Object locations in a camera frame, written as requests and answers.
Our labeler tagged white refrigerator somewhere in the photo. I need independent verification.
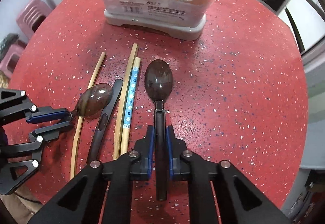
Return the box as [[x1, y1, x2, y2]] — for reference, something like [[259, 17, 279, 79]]
[[278, 0, 324, 53]]

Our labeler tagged pink plastic stool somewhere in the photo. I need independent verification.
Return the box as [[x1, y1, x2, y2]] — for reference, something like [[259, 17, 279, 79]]
[[16, 0, 52, 39]]

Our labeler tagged steel spoon black handle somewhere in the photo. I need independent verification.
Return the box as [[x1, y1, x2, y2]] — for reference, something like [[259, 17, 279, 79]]
[[71, 83, 112, 120]]

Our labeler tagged thin wooden chopstick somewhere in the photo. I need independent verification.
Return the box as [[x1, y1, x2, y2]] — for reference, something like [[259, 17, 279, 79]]
[[70, 52, 106, 179]]

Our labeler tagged long wooden chopstick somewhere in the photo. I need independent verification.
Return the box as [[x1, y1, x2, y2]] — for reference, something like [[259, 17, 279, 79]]
[[113, 43, 139, 160]]

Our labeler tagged blue patterned chopstick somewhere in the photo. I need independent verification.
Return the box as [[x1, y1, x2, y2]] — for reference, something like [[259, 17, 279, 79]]
[[120, 57, 141, 156]]

